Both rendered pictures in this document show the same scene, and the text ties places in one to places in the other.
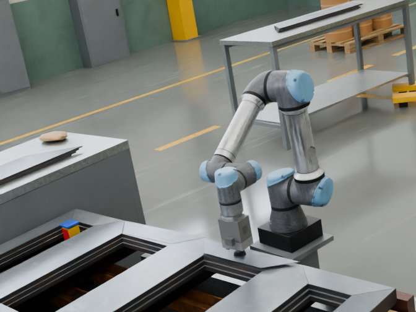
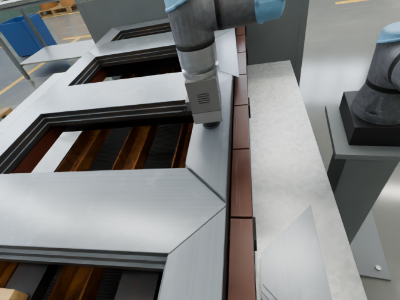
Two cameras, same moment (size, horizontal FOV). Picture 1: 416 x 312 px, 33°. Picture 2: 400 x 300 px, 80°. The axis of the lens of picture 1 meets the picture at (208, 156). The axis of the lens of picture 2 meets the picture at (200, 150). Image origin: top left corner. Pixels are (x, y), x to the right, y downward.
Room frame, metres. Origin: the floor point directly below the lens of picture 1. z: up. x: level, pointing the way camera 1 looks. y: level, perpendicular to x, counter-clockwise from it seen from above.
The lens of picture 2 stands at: (1.90, -0.43, 1.23)
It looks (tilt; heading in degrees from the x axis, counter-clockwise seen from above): 44 degrees down; 61
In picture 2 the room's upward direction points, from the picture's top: 15 degrees counter-clockwise
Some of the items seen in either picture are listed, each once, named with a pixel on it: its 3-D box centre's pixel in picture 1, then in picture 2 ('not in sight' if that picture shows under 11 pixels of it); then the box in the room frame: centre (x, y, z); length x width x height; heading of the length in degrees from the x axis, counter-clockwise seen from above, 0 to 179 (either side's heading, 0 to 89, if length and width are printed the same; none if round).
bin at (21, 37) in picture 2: not in sight; (28, 36); (2.21, 5.26, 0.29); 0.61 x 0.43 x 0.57; 126
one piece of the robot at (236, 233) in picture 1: (232, 230); (199, 90); (2.15, -0.04, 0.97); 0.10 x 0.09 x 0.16; 138
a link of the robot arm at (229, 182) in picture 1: (228, 185); (190, 10); (2.16, -0.05, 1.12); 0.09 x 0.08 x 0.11; 138
